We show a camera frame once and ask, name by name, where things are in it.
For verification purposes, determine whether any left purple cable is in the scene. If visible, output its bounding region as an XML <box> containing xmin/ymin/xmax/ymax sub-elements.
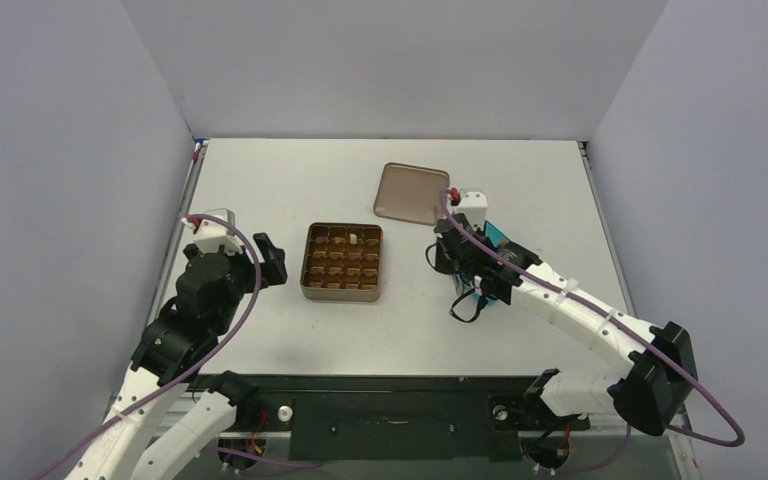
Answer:
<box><xmin>29</xmin><ymin>213</ymin><xmax>263</xmax><ymax>480</ymax></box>

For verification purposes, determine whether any gold cookie tin box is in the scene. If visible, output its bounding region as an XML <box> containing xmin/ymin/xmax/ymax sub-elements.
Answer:
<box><xmin>300</xmin><ymin>222</ymin><xmax>383</xmax><ymax>303</ymax></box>

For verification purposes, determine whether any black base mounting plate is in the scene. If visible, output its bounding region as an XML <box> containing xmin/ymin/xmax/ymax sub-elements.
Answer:
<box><xmin>217</xmin><ymin>375</ymin><xmax>595</xmax><ymax>462</ymax></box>

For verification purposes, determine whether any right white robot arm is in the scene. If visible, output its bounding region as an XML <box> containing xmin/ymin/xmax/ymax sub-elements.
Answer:
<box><xmin>434</xmin><ymin>214</ymin><xmax>697</xmax><ymax>436</ymax></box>

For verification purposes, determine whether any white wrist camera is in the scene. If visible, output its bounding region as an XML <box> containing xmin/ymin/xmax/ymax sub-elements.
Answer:
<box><xmin>180</xmin><ymin>214</ymin><xmax>242</xmax><ymax>256</ymax></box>
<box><xmin>449</xmin><ymin>187</ymin><xmax>488</xmax><ymax>232</ymax></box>

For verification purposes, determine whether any purple cable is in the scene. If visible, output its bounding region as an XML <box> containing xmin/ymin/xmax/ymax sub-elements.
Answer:
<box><xmin>439</xmin><ymin>190</ymin><xmax>746</xmax><ymax>448</ymax></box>
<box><xmin>29</xmin><ymin>213</ymin><xmax>263</xmax><ymax>480</ymax></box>

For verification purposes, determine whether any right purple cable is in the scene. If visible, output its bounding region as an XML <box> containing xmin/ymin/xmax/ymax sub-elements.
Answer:
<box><xmin>439</xmin><ymin>190</ymin><xmax>746</xmax><ymax>448</ymax></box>

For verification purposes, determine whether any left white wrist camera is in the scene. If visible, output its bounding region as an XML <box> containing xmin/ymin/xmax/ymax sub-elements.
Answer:
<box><xmin>180</xmin><ymin>214</ymin><xmax>242</xmax><ymax>256</ymax></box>

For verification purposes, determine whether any teal plastic tray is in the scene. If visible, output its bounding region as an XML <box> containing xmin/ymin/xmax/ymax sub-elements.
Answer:
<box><xmin>438</xmin><ymin>215</ymin><xmax>523</xmax><ymax>313</ymax></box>

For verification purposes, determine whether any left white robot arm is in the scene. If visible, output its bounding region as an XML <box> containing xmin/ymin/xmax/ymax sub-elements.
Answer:
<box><xmin>67</xmin><ymin>226</ymin><xmax>287</xmax><ymax>479</ymax></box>

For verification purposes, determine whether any brown tin lid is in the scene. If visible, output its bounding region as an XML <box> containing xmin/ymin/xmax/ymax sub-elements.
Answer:
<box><xmin>372</xmin><ymin>162</ymin><xmax>450</xmax><ymax>226</ymax></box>

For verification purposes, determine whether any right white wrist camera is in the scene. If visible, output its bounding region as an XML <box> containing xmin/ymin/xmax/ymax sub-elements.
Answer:
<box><xmin>449</xmin><ymin>187</ymin><xmax>488</xmax><ymax>232</ymax></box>

